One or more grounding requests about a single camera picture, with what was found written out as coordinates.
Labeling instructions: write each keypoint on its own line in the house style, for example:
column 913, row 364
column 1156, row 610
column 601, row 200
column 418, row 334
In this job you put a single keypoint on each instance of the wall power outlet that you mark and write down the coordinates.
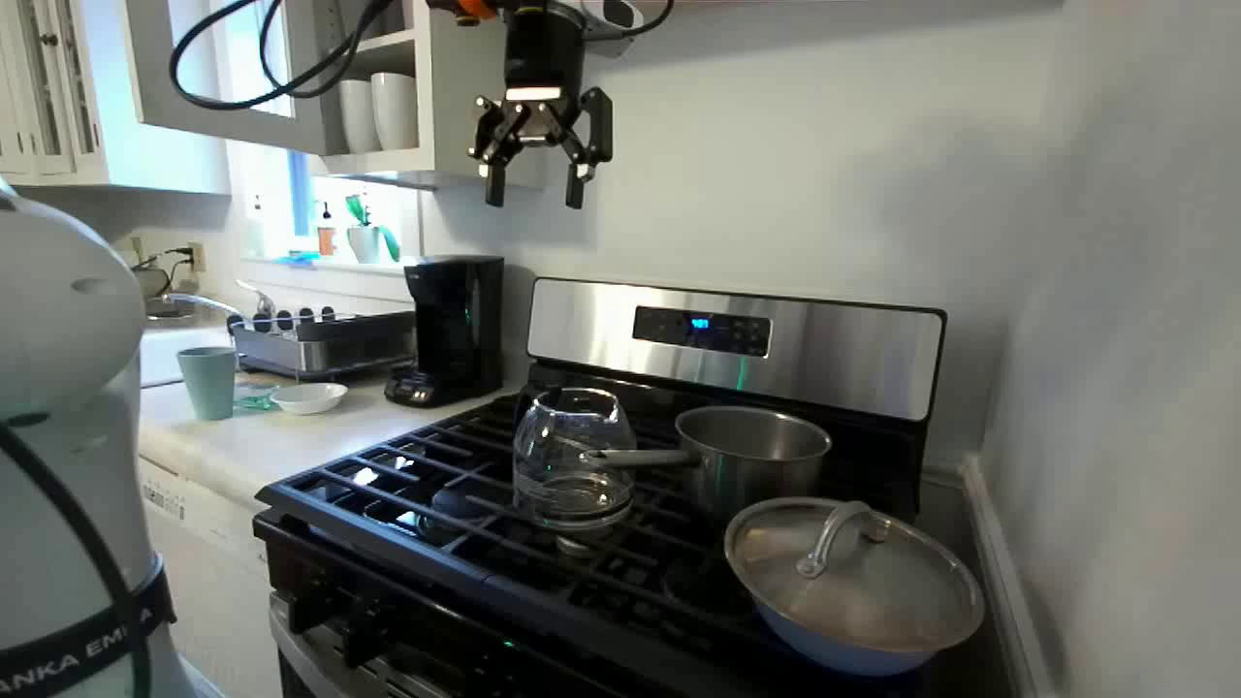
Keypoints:
column 192, row 258

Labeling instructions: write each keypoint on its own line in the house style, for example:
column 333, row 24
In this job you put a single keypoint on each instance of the spice jar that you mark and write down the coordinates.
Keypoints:
column 396, row 109

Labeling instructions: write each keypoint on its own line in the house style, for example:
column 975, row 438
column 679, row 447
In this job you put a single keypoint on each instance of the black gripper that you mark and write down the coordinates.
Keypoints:
column 545, row 60

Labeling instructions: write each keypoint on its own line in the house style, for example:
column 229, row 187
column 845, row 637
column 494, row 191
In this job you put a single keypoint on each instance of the white framed window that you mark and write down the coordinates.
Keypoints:
column 278, row 195

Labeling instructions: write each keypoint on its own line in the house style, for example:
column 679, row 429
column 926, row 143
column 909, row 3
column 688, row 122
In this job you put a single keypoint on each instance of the white open wall cabinet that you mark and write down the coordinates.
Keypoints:
column 446, row 103

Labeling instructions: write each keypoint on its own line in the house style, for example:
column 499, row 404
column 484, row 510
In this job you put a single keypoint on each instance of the white ceramic mug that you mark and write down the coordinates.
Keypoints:
column 357, row 118

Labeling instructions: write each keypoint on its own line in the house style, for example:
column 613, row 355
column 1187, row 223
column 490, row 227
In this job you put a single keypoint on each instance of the white lower cabinet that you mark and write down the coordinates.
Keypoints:
column 207, row 581

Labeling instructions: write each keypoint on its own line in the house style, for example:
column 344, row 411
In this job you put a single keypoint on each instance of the steel dish rack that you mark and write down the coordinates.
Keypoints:
column 325, row 341

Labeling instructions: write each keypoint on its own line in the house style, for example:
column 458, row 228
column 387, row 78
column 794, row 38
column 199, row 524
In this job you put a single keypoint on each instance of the grey pan lid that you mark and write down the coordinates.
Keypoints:
column 860, row 581

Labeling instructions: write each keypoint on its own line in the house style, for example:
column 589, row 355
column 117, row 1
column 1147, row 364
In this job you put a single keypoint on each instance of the chrome kitchen faucet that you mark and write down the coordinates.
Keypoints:
column 157, row 280

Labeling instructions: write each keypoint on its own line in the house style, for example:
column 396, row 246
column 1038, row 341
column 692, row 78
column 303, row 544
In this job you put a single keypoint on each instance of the black steel gas stove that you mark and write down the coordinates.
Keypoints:
column 801, row 351

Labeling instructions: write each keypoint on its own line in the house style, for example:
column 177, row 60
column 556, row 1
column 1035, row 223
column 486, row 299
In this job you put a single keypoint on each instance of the small soap bottle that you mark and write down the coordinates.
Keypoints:
column 329, row 233

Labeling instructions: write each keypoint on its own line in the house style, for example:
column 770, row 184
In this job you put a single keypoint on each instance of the white glass door cabinet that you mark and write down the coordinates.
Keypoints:
column 81, row 90

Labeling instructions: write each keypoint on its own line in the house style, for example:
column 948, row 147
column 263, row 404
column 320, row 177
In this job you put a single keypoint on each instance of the steel saucepan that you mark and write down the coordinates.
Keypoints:
column 760, row 460

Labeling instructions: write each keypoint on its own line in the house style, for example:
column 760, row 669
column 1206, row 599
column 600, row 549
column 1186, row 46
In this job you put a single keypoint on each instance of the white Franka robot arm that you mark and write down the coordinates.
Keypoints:
column 65, row 390

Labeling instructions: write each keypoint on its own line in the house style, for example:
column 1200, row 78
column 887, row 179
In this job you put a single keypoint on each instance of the black coffee maker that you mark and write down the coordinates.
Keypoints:
column 457, row 323

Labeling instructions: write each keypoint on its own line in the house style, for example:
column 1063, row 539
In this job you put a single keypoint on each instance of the white bowl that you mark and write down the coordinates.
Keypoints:
column 309, row 396

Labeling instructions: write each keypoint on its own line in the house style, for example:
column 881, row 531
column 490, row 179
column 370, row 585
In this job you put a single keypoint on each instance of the blue pan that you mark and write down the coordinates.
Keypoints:
column 841, row 655

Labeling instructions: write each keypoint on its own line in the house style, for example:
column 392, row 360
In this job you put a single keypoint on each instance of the teal cup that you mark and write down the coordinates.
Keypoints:
column 207, row 385

